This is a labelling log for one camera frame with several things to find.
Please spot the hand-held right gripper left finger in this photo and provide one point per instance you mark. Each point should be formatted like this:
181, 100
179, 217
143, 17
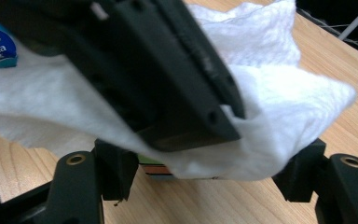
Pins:
74, 189

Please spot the white wet wipe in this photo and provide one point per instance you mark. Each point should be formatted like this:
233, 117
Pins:
276, 93

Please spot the colourful puzzle cube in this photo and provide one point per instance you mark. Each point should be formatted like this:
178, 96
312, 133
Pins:
158, 169

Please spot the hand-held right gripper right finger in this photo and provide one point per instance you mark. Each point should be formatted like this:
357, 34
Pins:
348, 193

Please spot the white desk frame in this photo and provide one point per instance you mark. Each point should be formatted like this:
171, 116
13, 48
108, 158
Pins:
357, 20

